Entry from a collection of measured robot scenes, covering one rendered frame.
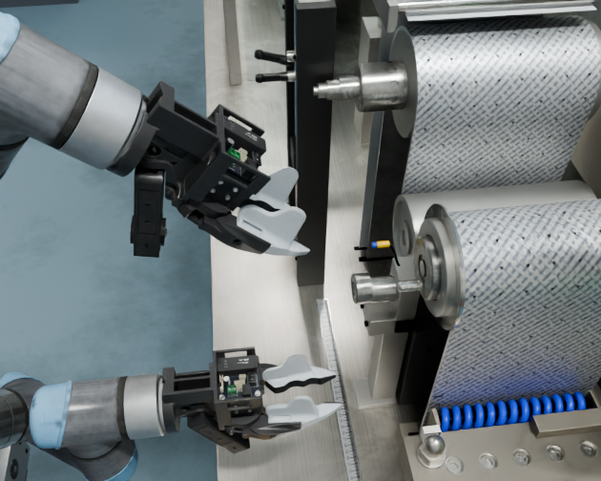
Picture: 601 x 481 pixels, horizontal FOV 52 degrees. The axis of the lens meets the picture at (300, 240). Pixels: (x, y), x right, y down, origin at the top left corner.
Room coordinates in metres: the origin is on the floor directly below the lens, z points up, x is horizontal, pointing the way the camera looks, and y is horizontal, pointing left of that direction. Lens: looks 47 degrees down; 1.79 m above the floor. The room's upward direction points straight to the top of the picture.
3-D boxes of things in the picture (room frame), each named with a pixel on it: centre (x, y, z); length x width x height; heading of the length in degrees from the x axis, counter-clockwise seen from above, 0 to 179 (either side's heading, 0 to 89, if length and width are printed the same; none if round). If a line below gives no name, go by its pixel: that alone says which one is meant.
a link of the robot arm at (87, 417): (0.36, 0.26, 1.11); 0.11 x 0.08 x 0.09; 97
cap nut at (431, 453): (0.34, -0.17, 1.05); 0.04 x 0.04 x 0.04
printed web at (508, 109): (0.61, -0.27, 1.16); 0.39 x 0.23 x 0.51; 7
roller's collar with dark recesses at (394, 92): (0.71, -0.11, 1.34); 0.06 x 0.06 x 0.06; 7
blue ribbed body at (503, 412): (0.40, -0.29, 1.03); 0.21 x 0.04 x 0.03; 97
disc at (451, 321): (0.47, -0.16, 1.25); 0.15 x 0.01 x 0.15; 7
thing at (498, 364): (0.42, -0.29, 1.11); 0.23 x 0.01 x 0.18; 97
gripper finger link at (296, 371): (0.42, 0.00, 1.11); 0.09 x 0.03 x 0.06; 106
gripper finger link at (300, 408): (0.36, 0.00, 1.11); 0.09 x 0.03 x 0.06; 88
